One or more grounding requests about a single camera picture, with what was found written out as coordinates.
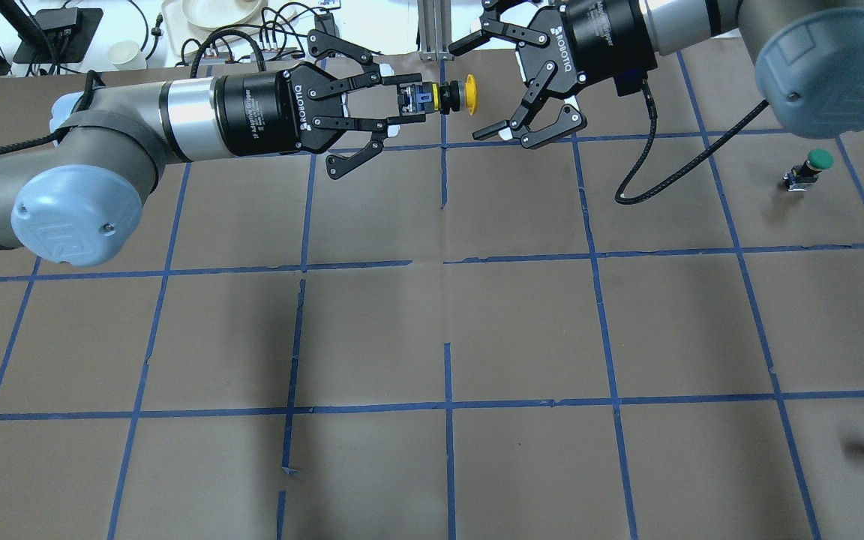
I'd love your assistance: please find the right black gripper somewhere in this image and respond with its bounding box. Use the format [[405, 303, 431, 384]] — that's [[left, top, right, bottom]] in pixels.
[[447, 0, 661, 149]]

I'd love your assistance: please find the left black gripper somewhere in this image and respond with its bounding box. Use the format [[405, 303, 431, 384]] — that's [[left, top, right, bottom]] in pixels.
[[214, 30, 422, 180]]

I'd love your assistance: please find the yellow push button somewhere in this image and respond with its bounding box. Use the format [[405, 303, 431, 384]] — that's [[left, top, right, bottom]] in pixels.
[[397, 74, 478, 116]]

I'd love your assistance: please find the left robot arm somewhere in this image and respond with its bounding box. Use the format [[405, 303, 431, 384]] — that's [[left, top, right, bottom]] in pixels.
[[0, 30, 445, 266]]

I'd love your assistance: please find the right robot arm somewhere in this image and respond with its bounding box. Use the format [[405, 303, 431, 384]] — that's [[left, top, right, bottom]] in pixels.
[[447, 1, 864, 149]]

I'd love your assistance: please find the green push button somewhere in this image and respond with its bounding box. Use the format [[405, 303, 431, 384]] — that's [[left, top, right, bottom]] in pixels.
[[782, 149, 836, 194]]

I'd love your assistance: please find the beige plate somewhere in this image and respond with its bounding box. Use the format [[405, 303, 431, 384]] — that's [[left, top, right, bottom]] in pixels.
[[181, 0, 264, 30]]

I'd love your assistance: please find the white paper cup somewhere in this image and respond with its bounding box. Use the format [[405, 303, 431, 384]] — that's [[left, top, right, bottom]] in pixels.
[[106, 40, 147, 71]]

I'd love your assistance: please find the aluminium frame post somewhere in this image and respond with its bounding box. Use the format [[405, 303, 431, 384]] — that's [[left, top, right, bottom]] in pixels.
[[417, 0, 454, 62]]

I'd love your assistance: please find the black camera stand base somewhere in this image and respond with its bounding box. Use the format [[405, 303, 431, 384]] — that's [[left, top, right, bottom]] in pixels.
[[11, 7, 105, 65]]

